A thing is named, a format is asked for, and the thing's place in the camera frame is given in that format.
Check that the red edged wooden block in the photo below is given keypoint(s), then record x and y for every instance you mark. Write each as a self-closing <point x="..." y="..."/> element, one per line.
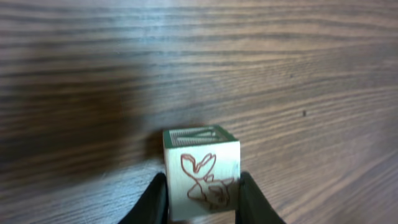
<point x="203" y="167"/>

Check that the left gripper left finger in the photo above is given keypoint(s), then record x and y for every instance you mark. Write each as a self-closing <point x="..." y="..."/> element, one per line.
<point x="152" y="206"/>

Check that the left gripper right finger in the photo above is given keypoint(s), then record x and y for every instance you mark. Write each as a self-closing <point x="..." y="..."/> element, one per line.
<point x="253" y="207"/>

